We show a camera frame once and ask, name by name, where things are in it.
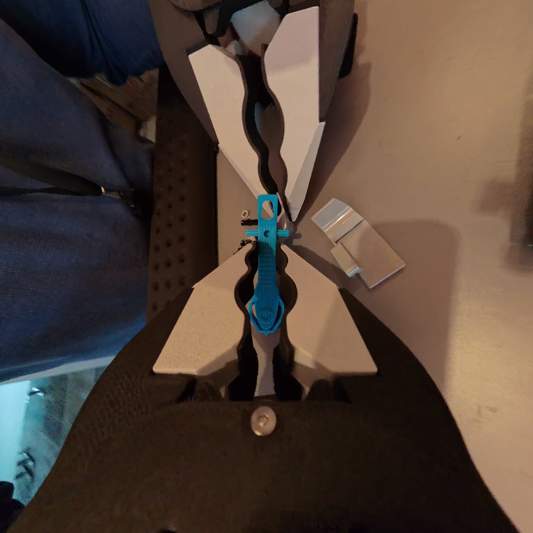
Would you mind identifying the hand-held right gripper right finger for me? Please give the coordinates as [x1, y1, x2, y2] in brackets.
[275, 245, 378, 402]

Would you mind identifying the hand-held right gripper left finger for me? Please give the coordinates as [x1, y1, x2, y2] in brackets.
[153, 243, 261, 402]

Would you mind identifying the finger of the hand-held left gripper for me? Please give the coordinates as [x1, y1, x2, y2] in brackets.
[188, 45, 277, 200]
[262, 6, 326, 222]

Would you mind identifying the teal separator tool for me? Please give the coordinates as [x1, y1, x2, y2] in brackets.
[245, 193, 289, 336]

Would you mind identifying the person's left forearm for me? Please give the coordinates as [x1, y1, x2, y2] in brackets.
[0, 0, 164, 84]

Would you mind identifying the person's dark clothing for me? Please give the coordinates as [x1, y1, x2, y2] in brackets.
[0, 17, 155, 381]

